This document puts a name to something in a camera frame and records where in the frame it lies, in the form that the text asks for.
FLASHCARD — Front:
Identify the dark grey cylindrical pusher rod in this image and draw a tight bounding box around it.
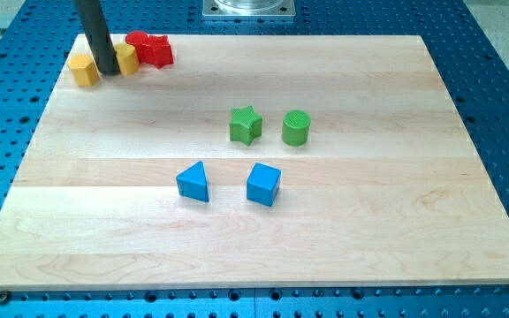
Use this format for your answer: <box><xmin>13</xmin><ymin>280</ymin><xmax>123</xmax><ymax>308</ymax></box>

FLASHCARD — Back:
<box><xmin>73</xmin><ymin>0</ymin><xmax>120</xmax><ymax>75</ymax></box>

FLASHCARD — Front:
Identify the yellow heart block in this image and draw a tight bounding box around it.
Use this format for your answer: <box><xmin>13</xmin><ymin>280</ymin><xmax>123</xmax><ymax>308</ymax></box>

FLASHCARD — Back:
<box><xmin>114</xmin><ymin>43</ymin><xmax>140</xmax><ymax>76</ymax></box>

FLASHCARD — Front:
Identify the red star block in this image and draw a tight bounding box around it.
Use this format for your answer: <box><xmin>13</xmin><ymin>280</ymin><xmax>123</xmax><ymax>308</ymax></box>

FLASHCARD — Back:
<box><xmin>140</xmin><ymin>34</ymin><xmax>174</xmax><ymax>69</ymax></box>

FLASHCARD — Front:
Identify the green star block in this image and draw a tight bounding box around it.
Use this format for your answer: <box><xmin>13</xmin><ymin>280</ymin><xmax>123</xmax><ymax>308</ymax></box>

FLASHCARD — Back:
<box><xmin>229</xmin><ymin>105</ymin><xmax>262</xmax><ymax>146</ymax></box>

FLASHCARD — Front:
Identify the yellow hexagon block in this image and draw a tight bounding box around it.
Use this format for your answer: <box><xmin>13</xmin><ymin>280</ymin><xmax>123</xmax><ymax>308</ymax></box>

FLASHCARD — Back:
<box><xmin>67</xmin><ymin>54</ymin><xmax>100</xmax><ymax>87</ymax></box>

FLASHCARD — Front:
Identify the red cylinder block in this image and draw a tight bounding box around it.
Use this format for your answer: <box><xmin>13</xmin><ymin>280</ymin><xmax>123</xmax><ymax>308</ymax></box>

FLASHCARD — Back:
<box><xmin>125</xmin><ymin>31</ymin><xmax>148</xmax><ymax>63</ymax></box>

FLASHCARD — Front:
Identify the blue perforated table plate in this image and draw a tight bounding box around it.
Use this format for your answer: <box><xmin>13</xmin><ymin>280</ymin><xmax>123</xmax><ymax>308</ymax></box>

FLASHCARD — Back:
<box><xmin>0</xmin><ymin>1</ymin><xmax>509</xmax><ymax>317</ymax></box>

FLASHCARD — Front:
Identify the blue triangle block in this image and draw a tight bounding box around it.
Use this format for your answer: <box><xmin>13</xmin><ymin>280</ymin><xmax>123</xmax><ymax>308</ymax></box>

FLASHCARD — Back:
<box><xmin>176</xmin><ymin>161</ymin><xmax>209</xmax><ymax>202</ymax></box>

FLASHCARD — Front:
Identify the light wooden board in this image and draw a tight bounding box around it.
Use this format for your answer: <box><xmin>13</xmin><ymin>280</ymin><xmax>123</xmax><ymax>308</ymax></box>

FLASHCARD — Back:
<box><xmin>0</xmin><ymin>35</ymin><xmax>509</xmax><ymax>291</ymax></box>

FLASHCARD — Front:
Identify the green cylinder block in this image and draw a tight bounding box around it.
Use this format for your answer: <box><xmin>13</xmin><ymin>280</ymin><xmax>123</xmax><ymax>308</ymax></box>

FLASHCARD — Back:
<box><xmin>282</xmin><ymin>110</ymin><xmax>311</xmax><ymax>147</ymax></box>

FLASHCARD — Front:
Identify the blue cube block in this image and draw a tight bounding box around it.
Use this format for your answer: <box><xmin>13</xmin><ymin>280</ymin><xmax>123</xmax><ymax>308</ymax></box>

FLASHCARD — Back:
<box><xmin>247</xmin><ymin>163</ymin><xmax>282</xmax><ymax>207</ymax></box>

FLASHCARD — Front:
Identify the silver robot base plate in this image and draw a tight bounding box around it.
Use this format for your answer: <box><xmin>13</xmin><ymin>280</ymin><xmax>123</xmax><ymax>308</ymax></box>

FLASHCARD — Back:
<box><xmin>202</xmin><ymin>0</ymin><xmax>296</xmax><ymax>18</ymax></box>

